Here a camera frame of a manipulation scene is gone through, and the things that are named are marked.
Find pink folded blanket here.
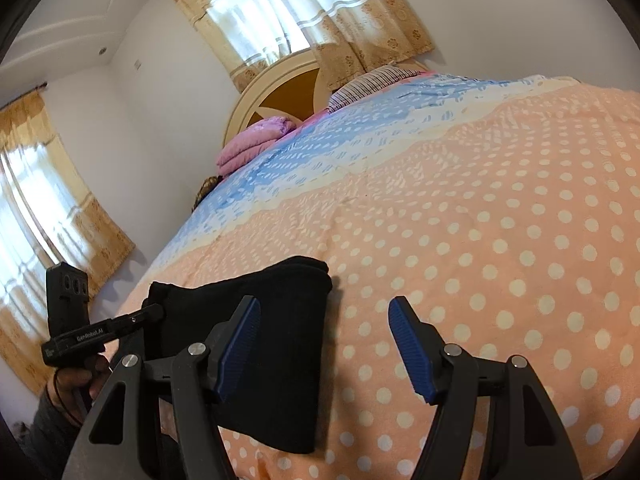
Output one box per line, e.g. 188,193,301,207
216,116,301,176

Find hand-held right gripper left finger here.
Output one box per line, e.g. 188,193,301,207
60,295,262,480

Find black pants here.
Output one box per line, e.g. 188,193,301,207
107,256,333,455

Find narrow beige floral curtain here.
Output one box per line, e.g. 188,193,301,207
0,91,136,396

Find striped pillow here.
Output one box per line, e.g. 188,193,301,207
327,65,418,113

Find brown patterned cushion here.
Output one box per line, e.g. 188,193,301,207
192,175,223,211

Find wide beige floral curtain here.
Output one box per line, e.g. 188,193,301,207
167,0,436,93

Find person's left forearm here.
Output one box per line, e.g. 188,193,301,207
22,385,91,480

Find person's left hand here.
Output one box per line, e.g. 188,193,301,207
52,354,112,428

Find bed with polka-dot bedspread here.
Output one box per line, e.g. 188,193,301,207
120,67,640,480

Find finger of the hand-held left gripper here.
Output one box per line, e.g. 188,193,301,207
111,302,166,333

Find cream wooden headboard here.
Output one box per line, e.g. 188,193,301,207
223,52,431,148

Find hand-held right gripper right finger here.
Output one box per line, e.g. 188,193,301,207
387,296,583,480

